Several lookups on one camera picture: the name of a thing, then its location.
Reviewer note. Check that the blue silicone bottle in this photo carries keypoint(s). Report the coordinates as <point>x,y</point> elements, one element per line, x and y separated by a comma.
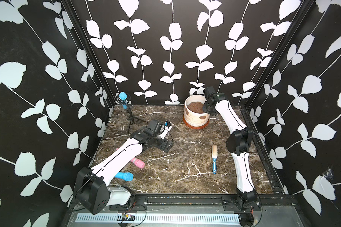
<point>126,176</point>

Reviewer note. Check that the small green circuit board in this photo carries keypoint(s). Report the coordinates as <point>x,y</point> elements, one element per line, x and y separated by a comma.
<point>127,217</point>

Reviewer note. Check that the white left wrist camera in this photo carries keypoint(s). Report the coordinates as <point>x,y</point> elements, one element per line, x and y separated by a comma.
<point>165,129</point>

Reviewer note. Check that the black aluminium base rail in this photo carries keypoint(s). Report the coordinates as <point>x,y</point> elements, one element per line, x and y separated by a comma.
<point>139,202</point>

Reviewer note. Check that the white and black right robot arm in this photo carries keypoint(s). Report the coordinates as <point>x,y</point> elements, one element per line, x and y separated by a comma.
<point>237,144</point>

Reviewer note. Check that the white slotted cable duct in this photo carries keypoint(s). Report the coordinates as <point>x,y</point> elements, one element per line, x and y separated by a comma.
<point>163,218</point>

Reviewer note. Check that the white ceramic pot with mud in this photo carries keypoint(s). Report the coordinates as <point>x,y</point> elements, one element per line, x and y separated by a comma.
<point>193,116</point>

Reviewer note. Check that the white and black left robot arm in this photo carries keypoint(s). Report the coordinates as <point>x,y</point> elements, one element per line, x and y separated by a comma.
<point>92,188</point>

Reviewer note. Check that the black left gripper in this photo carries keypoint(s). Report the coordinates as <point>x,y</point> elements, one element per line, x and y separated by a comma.
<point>162,146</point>

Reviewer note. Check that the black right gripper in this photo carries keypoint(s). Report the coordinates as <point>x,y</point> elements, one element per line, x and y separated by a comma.
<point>205,109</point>

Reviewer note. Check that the pink silicone bottle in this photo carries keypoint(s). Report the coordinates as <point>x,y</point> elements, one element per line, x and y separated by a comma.
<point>138,162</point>

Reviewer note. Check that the blue microphone on tripod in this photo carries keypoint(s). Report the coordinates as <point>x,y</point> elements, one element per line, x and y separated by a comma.
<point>125,100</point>

